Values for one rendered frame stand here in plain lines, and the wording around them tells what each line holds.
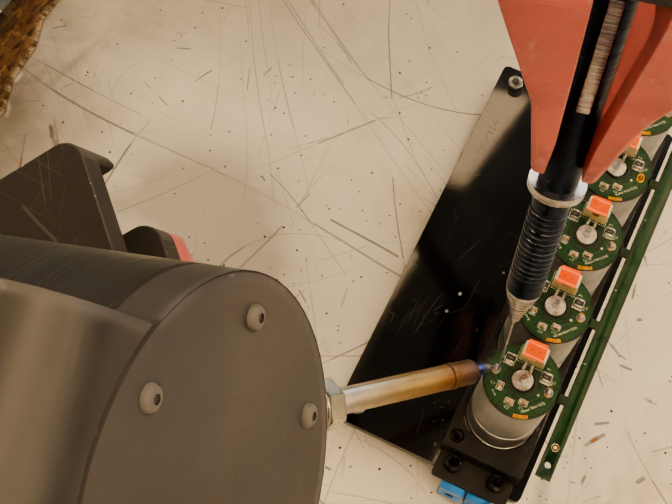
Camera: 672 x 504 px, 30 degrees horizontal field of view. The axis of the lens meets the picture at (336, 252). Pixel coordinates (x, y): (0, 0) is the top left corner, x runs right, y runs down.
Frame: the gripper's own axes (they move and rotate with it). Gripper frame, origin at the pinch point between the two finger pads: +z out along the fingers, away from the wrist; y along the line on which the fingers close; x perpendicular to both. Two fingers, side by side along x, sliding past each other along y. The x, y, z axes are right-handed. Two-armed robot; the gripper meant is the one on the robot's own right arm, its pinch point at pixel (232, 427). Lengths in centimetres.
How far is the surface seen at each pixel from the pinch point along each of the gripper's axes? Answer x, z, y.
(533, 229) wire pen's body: -9.6, 2.2, 1.8
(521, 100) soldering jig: -9.0, 15.3, 10.9
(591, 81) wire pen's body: -13.1, -1.9, 3.2
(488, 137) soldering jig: -7.3, 14.4, 9.8
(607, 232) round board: -10.4, 10.0, 3.0
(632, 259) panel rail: -10.7, 10.3, 1.9
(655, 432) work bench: -8.2, 16.0, -2.9
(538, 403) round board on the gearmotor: -6.4, 7.9, -1.6
